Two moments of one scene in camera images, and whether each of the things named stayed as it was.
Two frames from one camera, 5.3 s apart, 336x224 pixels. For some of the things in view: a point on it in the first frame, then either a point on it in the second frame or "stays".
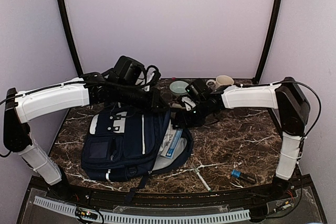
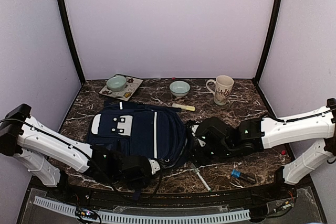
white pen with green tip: [202, 179] stays
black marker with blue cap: [248, 178] stays
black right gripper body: [197, 118] → [219, 151]
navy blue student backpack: [124, 142] stays
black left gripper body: [127, 95] → [126, 180]
